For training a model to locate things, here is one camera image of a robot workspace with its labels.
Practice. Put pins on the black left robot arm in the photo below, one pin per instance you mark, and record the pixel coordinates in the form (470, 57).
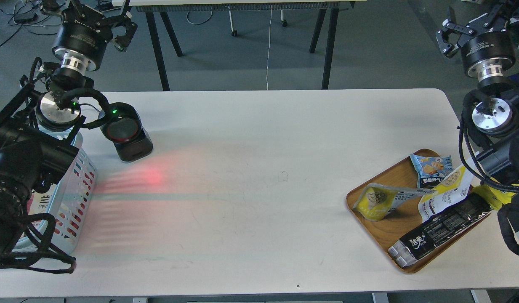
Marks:
(38, 125)

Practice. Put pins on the background black leg table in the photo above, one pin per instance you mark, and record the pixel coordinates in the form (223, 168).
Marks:
(149, 7)

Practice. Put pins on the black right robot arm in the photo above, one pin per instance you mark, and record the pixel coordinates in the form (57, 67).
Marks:
(489, 124)

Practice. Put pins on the yellow white snack bag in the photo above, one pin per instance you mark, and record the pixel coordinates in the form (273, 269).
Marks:
(453, 189)

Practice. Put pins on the yellow white snack pouch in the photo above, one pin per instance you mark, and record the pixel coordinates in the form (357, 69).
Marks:
(376, 201)

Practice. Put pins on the yellow cartoon snack packet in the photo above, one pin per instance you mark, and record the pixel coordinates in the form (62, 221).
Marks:
(494, 197)

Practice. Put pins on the black long snack package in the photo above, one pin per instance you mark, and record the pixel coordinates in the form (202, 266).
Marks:
(437, 231)

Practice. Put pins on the white snack bag in basket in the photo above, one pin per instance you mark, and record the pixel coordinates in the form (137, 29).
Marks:
(42, 203)

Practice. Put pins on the blue snack packet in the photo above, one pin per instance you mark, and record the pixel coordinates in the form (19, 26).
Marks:
(431, 170)

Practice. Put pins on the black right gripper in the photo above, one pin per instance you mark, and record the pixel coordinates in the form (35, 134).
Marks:
(481, 39)

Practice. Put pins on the black barcode scanner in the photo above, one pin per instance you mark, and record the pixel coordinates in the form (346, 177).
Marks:
(125, 130)

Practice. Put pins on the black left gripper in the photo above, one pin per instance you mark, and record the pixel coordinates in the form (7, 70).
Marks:
(82, 35)

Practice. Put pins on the light blue plastic basket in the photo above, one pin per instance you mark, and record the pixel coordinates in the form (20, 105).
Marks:
(70, 198)

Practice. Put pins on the wooden tray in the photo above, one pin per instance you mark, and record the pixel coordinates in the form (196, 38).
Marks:
(406, 218)

